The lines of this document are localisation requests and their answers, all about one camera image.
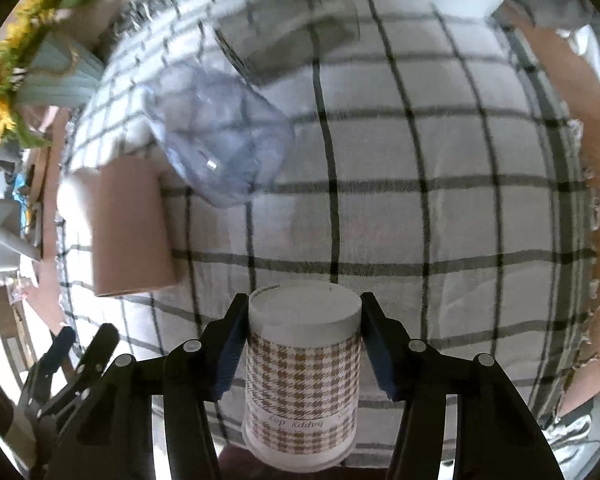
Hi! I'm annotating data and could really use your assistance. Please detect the pink paper cup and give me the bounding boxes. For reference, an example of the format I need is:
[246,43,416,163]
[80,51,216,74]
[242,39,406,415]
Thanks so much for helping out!
[92,156,176,297]

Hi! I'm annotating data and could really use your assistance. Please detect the clear bluish plastic cup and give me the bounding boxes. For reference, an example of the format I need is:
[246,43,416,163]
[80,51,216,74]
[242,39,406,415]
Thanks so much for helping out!
[140,61,296,208]

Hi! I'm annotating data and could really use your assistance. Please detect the checkered white tablecloth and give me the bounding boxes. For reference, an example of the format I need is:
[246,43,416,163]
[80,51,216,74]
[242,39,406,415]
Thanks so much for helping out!
[57,0,594,422]

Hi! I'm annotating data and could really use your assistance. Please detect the smoky grey square glass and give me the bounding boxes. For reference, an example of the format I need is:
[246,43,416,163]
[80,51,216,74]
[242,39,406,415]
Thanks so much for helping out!
[213,0,360,86]

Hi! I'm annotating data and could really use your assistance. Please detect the houndstooth paper cup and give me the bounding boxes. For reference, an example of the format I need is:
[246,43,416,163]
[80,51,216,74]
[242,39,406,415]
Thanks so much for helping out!
[242,281,362,474]

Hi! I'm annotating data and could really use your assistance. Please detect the white paper cup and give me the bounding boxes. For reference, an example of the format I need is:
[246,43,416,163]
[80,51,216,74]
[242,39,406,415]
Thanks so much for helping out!
[57,167,100,252]

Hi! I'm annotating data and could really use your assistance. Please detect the yellow sunflower bouquet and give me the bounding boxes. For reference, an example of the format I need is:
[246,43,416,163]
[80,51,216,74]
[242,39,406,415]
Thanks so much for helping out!
[0,0,92,148]

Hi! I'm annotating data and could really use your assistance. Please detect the light blue ribbed vase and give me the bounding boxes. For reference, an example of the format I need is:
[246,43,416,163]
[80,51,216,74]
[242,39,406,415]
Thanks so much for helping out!
[15,32,105,108]

